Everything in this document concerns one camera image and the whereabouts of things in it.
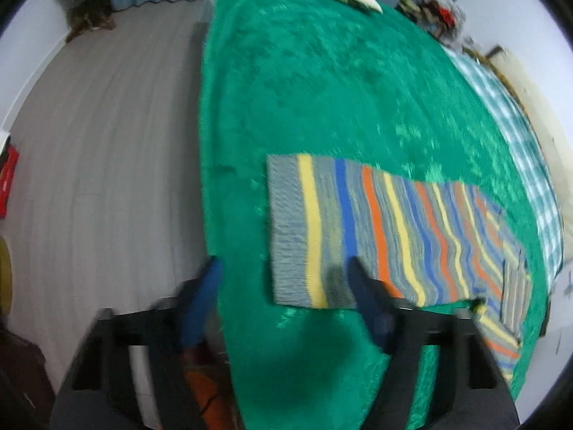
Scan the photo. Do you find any pile of clothes on nightstand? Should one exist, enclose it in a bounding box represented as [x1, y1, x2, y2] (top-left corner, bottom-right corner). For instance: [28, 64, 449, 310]
[395, 0, 466, 46]

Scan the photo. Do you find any green floral bedspread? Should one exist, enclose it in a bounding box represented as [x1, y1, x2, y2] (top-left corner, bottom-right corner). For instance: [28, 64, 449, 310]
[199, 0, 548, 429]

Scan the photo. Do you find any orange fuzzy garment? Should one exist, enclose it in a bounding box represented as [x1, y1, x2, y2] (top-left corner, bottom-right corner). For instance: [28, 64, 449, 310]
[183, 344, 235, 429]

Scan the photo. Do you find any striped knit sweater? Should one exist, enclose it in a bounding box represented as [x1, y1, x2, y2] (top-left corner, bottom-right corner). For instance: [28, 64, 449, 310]
[267, 153, 532, 379]

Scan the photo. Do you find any stack of folded clothes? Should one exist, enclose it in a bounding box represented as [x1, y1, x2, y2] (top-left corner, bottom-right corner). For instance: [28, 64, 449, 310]
[0, 129, 20, 219]

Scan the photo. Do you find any cream pillow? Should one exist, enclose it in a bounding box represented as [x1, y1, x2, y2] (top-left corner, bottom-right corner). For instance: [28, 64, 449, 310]
[487, 46, 573, 260]

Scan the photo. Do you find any teal checkered sheet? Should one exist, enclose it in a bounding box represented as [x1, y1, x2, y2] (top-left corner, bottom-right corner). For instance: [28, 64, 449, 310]
[445, 48, 564, 285]

